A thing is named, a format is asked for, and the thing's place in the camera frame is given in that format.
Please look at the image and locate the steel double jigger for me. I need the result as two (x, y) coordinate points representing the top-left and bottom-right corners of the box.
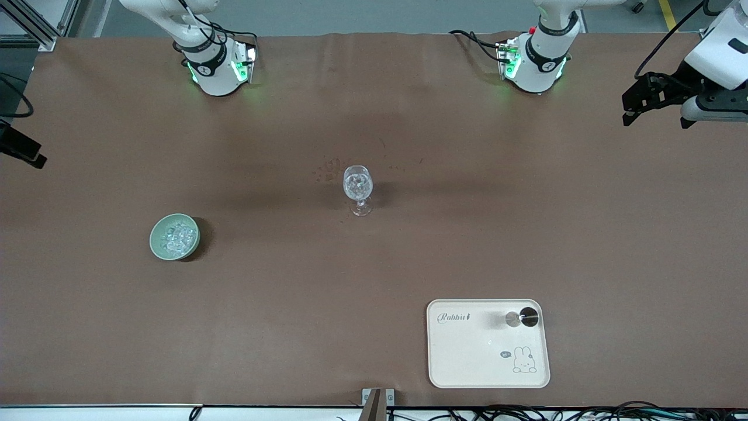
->
(504, 306), (540, 329)

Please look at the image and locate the clear ice cube heap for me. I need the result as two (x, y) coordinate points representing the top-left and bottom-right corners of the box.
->
(162, 224), (198, 256)

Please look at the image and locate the clear stemmed wine glass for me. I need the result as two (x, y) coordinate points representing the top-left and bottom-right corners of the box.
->
(342, 165), (375, 217)

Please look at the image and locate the pale green ceramic bowl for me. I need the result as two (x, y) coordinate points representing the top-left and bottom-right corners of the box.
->
(149, 213), (201, 262)

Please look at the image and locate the cream rabbit print tray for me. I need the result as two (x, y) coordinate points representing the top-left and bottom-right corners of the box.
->
(426, 299), (551, 389)

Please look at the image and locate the brown table mat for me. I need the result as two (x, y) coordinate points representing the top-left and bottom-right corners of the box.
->
(0, 32), (748, 408)

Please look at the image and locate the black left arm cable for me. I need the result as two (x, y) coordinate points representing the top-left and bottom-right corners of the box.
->
(634, 0), (738, 81)

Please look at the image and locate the aluminium frame post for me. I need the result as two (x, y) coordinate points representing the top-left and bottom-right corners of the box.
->
(0, 0), (79, 52)

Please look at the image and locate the black base power cable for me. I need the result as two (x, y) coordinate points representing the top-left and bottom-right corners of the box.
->
(449, 29), (506, 64)

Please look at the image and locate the black cable bundle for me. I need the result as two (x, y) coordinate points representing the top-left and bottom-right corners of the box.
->
(336, 401), (748, 421)

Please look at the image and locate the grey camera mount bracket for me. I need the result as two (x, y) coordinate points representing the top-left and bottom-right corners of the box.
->
(362, 388), (396, 421)

